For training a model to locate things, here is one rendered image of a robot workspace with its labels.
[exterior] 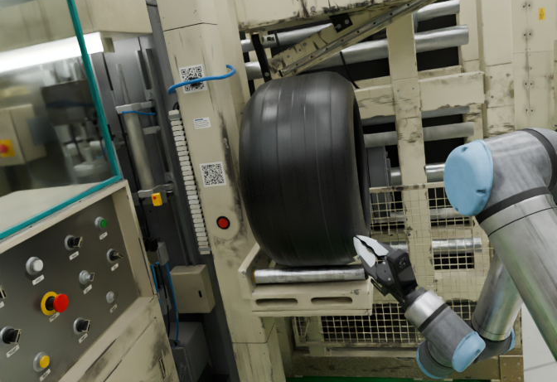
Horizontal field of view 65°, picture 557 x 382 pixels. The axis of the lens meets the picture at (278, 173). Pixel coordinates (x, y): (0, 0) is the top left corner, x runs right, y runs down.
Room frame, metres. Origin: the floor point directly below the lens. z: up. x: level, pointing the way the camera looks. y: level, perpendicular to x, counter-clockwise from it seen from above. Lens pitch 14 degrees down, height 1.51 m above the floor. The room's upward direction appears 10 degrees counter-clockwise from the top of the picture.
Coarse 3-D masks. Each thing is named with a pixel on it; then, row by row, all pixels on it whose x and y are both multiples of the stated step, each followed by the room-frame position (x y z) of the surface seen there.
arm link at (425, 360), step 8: (424, 344) 0.91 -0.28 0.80; (424, 352) 0.90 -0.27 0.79; (424, 360) 0.91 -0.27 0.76; (432, 360) 0.88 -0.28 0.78; (424, 368) 0.91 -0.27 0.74; (432, 368) 0.89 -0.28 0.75; (440, 368) 0.87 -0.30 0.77; (448, 368) 0.86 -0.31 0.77; (432, 376) 0.91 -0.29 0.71; (440, 376) 0.90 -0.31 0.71
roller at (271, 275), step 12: (348, 264) 1.16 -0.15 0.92; (360, 264) 1.14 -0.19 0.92; (264, 276) 1.20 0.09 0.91; (276, 276) 1.19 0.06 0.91; (288, 276) 1.18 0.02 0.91; (300, 276) 1.17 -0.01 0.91; (312, 276) 1.16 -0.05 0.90; (324, 276) 1.15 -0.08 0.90; (336, 276) 1.14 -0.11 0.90; (348, 276) 1.13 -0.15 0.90; (360, 276) 1.12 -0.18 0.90
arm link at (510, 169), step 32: (448, 160) 0.72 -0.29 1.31; (480, 160) 0.65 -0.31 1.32; (512, 160) 0.65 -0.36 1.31; (544, 160) 0.66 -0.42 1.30; (448, 192) 0.71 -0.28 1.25; (480, 192) 0.64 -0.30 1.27; (512, 192) 0.62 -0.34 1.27; (544, 192) 0.62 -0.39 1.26; (480, 224) 0.66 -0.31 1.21; (512, 224) 0.60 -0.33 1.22; (544, 224) 0.59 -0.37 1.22; (512, 256) 0.59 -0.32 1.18; (544, 256) 0.56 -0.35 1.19; (544, 288) 0.55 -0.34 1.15; (544, 320) 0.54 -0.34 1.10
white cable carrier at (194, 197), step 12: (180, 120) 1.34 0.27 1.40; (180, 132) 1.34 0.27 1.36; (180, 144) 1.34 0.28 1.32; (192, 168) 1.36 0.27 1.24; (192, 180) 1.34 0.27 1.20; (192, 192) 1.34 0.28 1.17; (192, 204) 1.35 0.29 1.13; (192, 216) 1.35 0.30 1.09; (204, 228) 1.34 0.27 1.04; (204, 240) 1.35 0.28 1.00; (204, 252) 1.34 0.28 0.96
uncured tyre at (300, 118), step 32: (256, 96) 1.22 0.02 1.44; (288, 96) 1.16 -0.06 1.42; (320, 96) 1.13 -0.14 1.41; (352, 96) 1.24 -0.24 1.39; (256, 128) 1.12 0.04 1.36; (288, 128) 1.08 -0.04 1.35; (320, 128) 1.06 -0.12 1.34; (352, 128) 1.12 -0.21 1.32; (256, 160) 1.08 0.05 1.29; (288, 160) 1.05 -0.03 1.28; (320, 160) 1.02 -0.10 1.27; (352, 160) 1.06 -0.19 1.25; (256, 192) 1.06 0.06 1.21; (288, 192) 1.03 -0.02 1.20; (320, 192) 1.01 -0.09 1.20; (352, 192) 1.03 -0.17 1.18; (256, 224) 1.08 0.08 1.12; (288, 224) 1.04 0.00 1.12; (320, 224) 1.02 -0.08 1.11; (352, 224) 1.04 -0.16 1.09; (288, 256) 1.10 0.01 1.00; (320, 256) 1.09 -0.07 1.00; (352, 256) 1.10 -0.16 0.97
